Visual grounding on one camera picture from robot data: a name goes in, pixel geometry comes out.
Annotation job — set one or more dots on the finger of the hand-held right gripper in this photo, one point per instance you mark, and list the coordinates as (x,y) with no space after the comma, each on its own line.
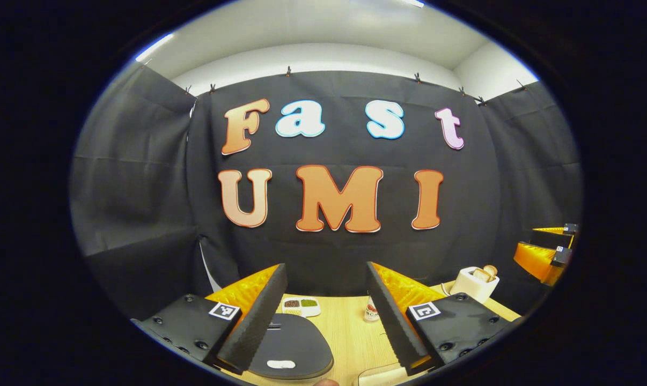
(551,238)
(535,260)

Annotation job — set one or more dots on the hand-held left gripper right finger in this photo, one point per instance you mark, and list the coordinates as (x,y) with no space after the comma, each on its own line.
(393,321)

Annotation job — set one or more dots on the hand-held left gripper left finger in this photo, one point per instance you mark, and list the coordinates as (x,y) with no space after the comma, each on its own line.
(259,321)

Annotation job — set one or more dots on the dark grey rice cooker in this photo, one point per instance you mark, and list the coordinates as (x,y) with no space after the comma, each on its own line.
(296,343)

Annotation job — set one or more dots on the clear drink bottle red label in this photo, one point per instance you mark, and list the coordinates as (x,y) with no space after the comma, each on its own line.
(372,313)

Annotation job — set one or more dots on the divided white grain dish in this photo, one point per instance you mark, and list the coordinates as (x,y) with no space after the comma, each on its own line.
(301,306)

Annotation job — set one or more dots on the bread slice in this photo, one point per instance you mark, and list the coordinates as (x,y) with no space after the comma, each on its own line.
(480,275)
(491,269)

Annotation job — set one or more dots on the white toaster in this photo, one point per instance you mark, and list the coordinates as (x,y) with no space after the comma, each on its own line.
(471,289)

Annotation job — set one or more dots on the ceiling light panel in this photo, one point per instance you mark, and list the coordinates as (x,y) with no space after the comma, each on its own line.
(413,2)

